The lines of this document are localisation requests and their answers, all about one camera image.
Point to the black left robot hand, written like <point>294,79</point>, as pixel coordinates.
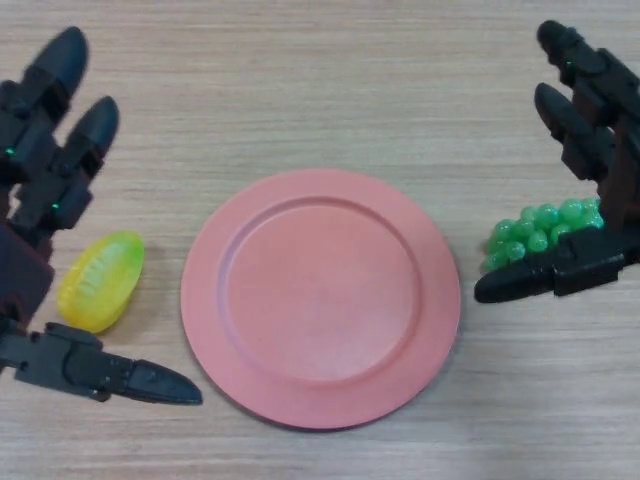
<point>40,195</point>

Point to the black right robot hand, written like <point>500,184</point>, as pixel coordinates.
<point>620,150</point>

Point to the green grape bunch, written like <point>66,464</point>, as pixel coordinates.
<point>537,227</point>

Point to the pink round plate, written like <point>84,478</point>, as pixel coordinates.
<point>320,300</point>

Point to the yellow green starfruit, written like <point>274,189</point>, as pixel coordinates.
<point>102,280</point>

